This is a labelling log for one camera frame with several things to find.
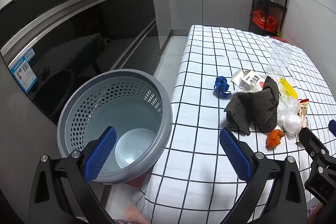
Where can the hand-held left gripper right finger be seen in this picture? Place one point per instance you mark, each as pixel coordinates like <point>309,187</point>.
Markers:
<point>235,155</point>

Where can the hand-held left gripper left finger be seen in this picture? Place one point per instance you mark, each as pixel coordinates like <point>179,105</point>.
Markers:
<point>101,155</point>

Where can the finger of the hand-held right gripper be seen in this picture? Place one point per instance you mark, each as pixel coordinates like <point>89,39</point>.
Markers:
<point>312,146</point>
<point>332,127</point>

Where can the grey perforated plastic basket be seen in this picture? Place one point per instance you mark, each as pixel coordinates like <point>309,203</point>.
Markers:
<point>78,108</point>

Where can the yellow plastic lid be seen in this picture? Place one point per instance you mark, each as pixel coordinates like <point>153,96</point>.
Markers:
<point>288,87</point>

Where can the red white snack wrapper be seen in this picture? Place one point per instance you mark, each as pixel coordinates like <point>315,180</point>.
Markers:
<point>304,107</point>

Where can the white bowl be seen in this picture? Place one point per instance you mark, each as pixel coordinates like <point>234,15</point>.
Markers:
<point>136,145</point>

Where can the orange peel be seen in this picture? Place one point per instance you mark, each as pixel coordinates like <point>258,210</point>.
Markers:
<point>274,138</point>

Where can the clear plastic bag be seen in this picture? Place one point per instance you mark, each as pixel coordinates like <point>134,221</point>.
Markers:
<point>288,107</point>

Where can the dark grey cloth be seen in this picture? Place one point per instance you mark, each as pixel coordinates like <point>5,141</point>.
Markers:
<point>252,108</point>

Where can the blue crumpled wrapper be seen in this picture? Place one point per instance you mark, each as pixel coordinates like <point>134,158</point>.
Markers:
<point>220,83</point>

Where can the small cardboard carton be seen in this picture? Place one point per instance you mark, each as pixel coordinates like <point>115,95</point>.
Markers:
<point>252,79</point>

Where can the clear plastic cup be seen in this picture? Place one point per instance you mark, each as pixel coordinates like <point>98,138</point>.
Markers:
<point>279,58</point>

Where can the white black checked tablecloth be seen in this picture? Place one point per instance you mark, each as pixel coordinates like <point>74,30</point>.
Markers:
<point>210,56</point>

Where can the blue sticker label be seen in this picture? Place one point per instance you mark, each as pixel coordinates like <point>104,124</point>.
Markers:
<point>23,71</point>

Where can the red containers on shelf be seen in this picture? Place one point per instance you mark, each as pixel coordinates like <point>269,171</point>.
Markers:
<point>271,22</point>

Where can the black built-in oven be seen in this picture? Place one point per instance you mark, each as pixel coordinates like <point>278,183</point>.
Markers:
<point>78,29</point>

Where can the red plastic bag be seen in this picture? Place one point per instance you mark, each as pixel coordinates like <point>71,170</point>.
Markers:
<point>258,18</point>

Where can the grey kitchen cabinet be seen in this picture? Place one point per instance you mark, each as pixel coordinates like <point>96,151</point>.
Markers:
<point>197,1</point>

